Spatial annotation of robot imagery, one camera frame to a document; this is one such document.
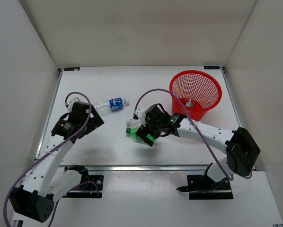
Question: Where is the green plastic bottle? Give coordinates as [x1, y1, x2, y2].
[126, 127, 155, 142]

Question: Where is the green label clear bottle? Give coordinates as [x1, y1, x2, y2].
[126, 119, 141, 128]

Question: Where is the blue label clear bottle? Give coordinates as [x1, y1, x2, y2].
[93, 97, 130, 116]

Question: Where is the black label clear bottle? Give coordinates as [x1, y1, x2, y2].
[185, 100, 195, 108]

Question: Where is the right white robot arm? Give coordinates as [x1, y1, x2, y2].
[133, 104, 260, 193]

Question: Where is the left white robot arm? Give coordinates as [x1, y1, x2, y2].
[9, 102, 104, 223]

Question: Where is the red mesh plastic bin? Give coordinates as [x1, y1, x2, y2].
[169, 70, 222, 121]

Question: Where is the left black corner label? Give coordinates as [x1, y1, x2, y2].
[63, 67, 80, 71]

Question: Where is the black corner label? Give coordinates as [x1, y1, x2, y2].
[204, 65, 220, 70]
[63, 67, 80, 71]

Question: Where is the right black corner label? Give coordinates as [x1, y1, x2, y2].
[204, 65, 220, 70]

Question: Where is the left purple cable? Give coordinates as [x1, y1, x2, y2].
[3, 91, 93, 227]

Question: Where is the purple cable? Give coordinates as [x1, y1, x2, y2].
[134, 88, 253, 182]
[3, 91, 93, 227]

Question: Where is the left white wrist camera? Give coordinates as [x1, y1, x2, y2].
[64, 97, 81, 112]

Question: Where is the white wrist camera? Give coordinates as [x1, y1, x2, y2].
[133, 107, 146, 125]
[64, 97, 81, 112]

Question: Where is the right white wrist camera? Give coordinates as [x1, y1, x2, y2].
[133, 107, 146, 125]

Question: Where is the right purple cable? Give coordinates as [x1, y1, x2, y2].
[134, 88, 253, 182]

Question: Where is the aluminium rail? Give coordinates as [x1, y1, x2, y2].
[58, 164, 213, 172]

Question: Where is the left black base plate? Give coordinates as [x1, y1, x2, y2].
[64, 174, 104, 199]

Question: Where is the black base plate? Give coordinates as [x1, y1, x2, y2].
[64, 174, 104, 199]
[177, 175, 234, 200]

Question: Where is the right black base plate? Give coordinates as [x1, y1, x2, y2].
[177, 175, 234, 200]

